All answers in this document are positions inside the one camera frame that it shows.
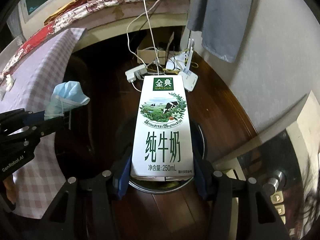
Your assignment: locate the blue face mask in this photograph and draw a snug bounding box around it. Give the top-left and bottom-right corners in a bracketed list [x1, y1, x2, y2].
[44, 81, 90, 120]

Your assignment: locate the green white milk carton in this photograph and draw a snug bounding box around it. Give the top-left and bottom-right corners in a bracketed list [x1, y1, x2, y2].
[131, 75, 194, 180]

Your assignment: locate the white tissue bundle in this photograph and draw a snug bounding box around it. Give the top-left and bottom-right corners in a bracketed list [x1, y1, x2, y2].
[5, 74, 15, 92]

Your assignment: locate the black trash bin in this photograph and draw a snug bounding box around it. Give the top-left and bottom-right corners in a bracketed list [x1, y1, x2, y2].
[111, 118, 207, 199]

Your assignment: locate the left hand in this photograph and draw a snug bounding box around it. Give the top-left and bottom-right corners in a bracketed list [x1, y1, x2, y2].
[3, 175, 17, 205]

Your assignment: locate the pink checkered tablecloth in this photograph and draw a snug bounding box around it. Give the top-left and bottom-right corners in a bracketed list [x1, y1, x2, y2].
[1, 28, 85, 219]

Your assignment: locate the white power strip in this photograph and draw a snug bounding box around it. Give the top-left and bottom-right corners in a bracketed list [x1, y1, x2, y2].
[125, 64, 148, 83]

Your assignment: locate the yellow folded blanket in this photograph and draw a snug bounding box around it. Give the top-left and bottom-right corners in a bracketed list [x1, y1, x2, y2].
[43, 0, 91, 25]

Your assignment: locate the cardboard box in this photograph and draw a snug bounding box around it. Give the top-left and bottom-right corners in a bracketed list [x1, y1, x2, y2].
[137, 32, 174, 65]

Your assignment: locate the white router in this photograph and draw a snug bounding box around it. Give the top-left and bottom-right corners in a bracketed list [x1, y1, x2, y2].
[165, 38, 198, 92]

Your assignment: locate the red floral bed quilt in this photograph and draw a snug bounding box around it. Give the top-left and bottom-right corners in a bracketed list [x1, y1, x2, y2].
[0, 0, 197, 81]

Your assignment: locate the grey hanging curtain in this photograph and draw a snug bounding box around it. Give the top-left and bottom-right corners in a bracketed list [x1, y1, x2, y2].
[187, 0, 252, 63]

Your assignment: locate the white charging cable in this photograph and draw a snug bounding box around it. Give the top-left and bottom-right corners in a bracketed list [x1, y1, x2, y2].
[125, 0, 177, 93]

